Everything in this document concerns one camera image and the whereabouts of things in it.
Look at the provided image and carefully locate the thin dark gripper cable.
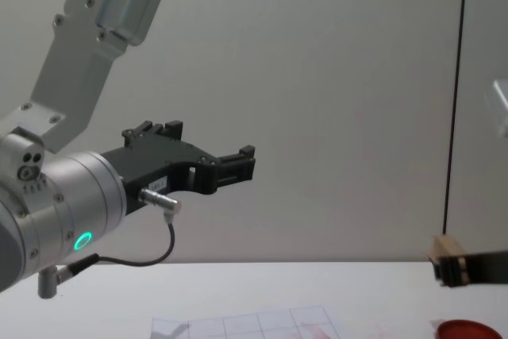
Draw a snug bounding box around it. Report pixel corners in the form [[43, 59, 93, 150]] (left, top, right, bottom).
[[37, 188, 183, 299]]

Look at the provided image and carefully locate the red round lid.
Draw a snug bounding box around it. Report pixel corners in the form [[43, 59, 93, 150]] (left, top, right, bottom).
[[436, 318, 504, 339]]

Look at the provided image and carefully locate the tan wooden block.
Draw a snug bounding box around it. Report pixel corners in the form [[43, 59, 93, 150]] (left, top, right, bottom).
[[427, 234, 472, 289]]

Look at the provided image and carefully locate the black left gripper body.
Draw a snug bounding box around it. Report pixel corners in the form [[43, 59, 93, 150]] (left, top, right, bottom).
[[101, 137, 218, 218]]

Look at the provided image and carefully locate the white table cloth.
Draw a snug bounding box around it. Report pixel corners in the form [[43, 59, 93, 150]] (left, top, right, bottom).
[[0, 261, 508, 339]]

